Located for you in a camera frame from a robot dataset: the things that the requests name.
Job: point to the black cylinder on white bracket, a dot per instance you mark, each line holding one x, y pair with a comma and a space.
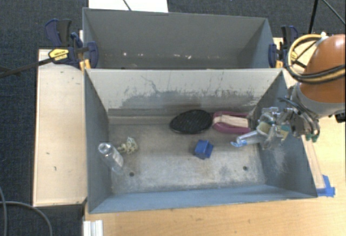
341, 117

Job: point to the blue block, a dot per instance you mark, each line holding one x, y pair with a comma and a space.
203, 149

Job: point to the pale wood board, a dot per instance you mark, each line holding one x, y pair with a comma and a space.
59, 135

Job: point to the pale yellow toy animal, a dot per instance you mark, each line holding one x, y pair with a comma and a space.
129, 146

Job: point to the grey metal bin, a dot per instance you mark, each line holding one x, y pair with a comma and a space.
173, 170

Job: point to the black oval mesh brush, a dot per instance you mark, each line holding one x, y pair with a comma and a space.
190, 122

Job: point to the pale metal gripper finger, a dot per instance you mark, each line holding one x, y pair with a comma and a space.
248, 135
250, 142

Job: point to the clear plastic bottle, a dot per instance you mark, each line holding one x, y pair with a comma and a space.
112, 158

